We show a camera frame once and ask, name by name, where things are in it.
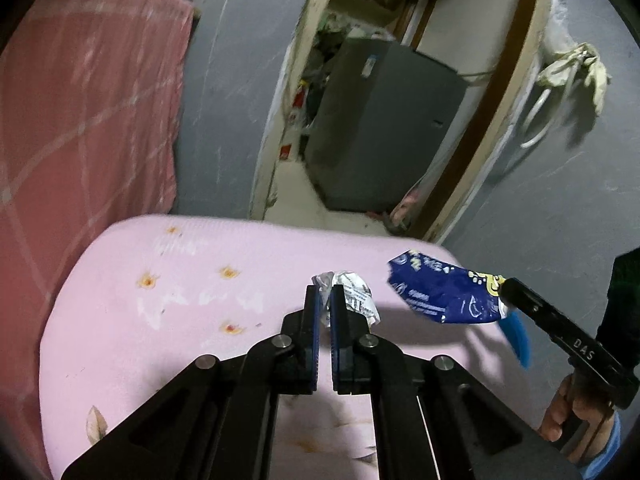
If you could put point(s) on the person's right hand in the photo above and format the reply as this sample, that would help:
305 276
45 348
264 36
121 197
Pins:
555 410

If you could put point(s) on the blue snack bag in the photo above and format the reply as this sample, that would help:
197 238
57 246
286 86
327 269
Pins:
440 290

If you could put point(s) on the wooden door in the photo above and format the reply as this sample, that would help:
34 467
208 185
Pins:
492 110

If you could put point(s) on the white red sack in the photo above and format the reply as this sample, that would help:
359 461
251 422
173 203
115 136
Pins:
295 132

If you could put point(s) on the beige rag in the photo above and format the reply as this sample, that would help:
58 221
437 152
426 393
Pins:
575 67

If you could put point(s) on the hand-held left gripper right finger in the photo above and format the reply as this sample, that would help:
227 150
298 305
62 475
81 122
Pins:
336 340

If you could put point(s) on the pink checked cloth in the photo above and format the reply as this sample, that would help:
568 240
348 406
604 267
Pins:
90 110

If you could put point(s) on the pink slipper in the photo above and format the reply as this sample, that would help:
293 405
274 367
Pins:
407 205

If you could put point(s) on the white door frame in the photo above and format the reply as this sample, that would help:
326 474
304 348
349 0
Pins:
280 135

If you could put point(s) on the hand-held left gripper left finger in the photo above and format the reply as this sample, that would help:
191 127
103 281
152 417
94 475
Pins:
313 335

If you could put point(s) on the pink floral tablecloth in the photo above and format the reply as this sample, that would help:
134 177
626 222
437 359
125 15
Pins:
175 300

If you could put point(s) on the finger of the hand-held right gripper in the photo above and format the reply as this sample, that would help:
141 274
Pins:
535 310

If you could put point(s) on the person's dark clothing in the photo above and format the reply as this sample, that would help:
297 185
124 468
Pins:
625 300

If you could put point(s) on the silver foil wrapper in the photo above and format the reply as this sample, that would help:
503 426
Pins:
355 290

